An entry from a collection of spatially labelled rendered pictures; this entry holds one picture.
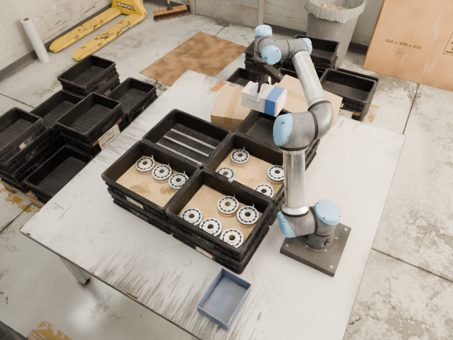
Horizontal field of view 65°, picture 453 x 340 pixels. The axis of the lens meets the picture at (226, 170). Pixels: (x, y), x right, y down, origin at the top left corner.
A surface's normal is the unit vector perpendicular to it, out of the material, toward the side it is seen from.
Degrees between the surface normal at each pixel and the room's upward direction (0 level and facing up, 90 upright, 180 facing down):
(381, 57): 73
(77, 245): 0
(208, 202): 0
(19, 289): 0
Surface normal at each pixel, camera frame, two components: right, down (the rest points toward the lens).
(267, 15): -0.48, 0.67
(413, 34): -0.46, 0.51
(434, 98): -0.03, -0.65
